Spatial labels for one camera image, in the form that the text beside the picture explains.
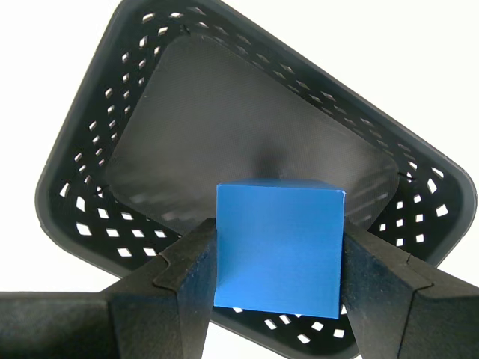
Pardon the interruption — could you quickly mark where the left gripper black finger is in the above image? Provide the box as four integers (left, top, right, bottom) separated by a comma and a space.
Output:
340, 219, 479, 359
0, 217, 219, 359

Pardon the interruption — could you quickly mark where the blue cube block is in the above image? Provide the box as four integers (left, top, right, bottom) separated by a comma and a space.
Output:
213, 178, 347, 320

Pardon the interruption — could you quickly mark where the black perforated plastic basket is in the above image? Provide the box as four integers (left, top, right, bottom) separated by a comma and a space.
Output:
34, 0, 474, 359

